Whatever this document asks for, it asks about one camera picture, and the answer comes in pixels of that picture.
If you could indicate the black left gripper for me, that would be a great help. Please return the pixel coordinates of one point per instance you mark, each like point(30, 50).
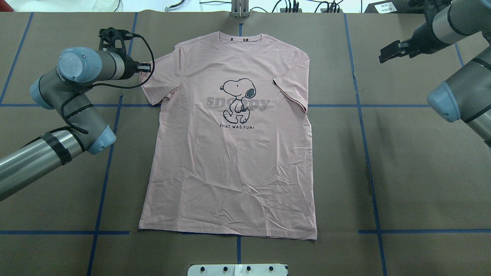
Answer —
point(130, 68)

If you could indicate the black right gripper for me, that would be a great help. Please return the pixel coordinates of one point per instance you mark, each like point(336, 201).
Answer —
point(422, 40)

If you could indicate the pink Snoopy t-shirt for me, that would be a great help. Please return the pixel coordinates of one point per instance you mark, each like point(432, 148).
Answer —
point(233, 152)

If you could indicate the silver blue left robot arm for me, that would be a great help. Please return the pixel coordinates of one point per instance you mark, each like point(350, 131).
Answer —
point(64, 89)

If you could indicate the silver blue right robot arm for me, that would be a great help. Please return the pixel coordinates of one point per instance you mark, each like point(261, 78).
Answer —
point(465, 95)

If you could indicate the aluminium frame post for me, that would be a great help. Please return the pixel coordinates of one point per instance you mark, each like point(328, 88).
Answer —
point(240, 8)

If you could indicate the white camera post with base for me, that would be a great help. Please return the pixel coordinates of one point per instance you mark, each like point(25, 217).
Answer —
point(274, 269)

